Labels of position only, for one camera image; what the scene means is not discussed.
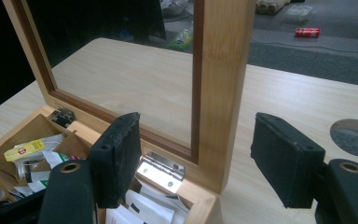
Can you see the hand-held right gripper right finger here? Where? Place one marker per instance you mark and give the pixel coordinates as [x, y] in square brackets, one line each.
[286, 161]

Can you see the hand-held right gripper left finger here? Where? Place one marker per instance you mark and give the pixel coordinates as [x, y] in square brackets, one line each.
[115, 161]

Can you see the green packet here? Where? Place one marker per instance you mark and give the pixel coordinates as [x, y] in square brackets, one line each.
[181, 39]

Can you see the wooden box with glass lid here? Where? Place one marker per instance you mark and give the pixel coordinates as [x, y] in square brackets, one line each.
[222, 93]

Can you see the clear plastic container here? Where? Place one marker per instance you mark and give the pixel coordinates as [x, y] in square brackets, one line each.
[297, 14]

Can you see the yellow label tea bag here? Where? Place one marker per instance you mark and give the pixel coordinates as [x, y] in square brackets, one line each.
[24, 150]

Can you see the red can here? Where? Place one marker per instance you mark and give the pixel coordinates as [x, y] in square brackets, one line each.
[307, 32]

